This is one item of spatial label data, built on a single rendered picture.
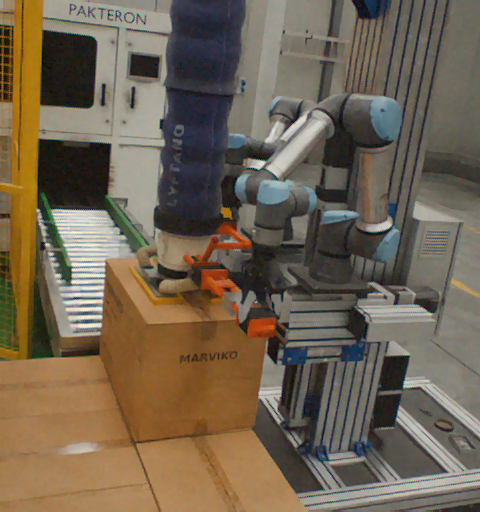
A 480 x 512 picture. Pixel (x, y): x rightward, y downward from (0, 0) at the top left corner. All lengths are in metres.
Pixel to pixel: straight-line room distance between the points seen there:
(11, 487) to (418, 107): 1.76
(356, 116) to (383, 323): 0.69
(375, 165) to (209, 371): 0.80
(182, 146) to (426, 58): 0.91
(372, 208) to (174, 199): 0.61
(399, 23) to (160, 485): 1.63
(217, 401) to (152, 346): 0.31
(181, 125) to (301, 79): 10.31
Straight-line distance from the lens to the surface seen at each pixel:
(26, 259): 3.24
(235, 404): 2.12
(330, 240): 2.10
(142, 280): 2.16
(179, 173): 2.00
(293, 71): 12.18
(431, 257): 2.49
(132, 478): 1.92
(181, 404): 2.04
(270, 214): 1.53
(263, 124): 5.62
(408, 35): 2.31
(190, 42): 1.96
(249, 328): 1.59
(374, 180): 1.92
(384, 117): 1.82
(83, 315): 2.90
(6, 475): 1.95
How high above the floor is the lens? 1.70
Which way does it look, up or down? 17 degrees down
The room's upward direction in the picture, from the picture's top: 7 degrees clockwise
